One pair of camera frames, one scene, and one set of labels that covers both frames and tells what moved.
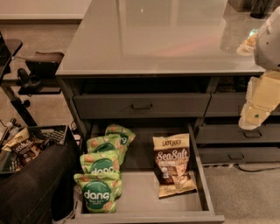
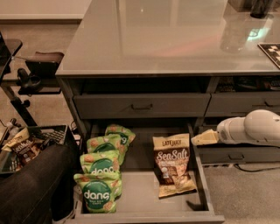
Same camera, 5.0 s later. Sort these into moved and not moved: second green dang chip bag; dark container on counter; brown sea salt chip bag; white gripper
Moved: white gripper
Not moved: second green dang chip bag; dark container on counter; brown sea salt chip bag
